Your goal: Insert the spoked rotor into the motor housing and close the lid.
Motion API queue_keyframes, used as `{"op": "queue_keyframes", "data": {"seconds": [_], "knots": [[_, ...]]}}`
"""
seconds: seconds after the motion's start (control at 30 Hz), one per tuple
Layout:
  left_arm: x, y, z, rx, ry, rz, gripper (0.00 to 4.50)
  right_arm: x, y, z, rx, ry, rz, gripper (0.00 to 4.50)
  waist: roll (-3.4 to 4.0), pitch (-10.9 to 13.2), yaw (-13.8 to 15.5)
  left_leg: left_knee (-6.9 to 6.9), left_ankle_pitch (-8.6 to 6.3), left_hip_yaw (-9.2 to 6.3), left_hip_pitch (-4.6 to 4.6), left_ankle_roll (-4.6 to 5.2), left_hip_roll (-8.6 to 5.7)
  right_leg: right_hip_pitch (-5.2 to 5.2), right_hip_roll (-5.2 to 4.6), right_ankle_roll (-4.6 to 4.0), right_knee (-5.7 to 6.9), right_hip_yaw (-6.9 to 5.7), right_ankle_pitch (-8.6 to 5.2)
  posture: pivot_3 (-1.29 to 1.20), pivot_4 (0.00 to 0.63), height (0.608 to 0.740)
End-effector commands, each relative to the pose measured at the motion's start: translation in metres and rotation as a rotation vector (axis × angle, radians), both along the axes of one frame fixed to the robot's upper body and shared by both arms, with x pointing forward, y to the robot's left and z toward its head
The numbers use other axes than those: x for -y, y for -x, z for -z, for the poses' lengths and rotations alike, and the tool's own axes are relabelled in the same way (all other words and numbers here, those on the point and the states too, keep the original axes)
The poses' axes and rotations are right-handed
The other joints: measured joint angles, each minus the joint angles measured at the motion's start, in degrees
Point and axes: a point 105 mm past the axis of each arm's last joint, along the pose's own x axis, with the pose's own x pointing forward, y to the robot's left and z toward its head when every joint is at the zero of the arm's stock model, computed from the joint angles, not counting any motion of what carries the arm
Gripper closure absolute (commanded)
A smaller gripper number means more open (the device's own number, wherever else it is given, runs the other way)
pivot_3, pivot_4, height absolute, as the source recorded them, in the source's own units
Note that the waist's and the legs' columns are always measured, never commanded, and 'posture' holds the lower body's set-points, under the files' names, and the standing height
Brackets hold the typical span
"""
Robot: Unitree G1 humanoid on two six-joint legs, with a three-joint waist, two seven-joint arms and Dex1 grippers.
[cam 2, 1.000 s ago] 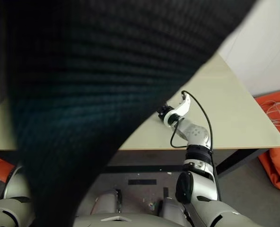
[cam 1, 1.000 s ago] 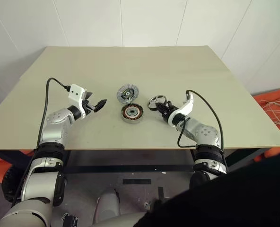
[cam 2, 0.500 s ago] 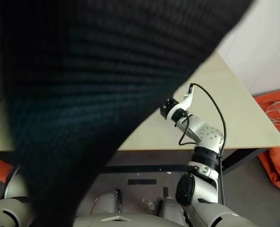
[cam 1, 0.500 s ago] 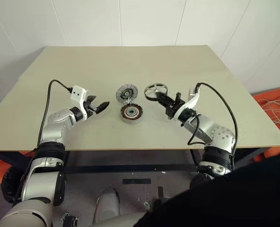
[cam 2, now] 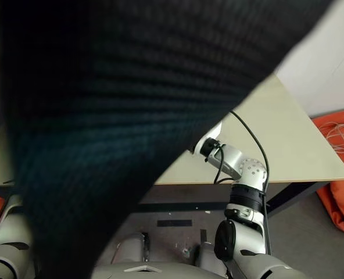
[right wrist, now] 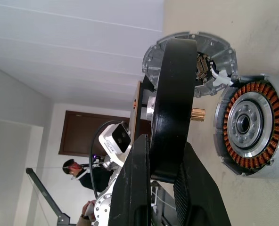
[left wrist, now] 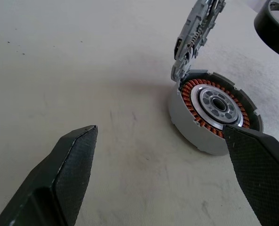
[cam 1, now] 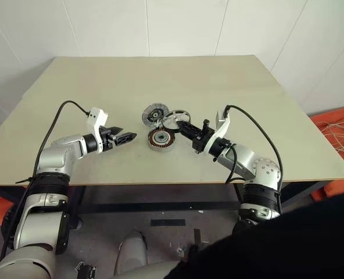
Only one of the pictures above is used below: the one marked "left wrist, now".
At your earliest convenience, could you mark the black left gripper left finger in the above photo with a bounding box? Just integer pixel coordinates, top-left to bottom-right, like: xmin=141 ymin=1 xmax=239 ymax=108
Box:
xmin=0 ymin=124 xmax=99 ymax=226

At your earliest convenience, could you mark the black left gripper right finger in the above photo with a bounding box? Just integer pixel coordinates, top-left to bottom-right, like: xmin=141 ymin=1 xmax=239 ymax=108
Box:
xmin=223 ymin=124 xmax=279 ymax=226

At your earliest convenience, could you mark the round grey metal object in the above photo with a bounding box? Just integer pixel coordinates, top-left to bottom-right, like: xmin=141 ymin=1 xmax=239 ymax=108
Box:
xmin=167 ymin=69 xmax=264 ymax=157

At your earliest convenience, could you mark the black ring-shaped rim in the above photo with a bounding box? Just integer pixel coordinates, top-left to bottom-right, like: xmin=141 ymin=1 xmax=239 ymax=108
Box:
xmin=254 ymin=0 xmax=279 ymax=61

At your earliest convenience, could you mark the grey circuit board cover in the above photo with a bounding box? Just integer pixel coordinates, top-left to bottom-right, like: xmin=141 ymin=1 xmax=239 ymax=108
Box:
xmin=171 ymin=0 xmax=226 ymax=82

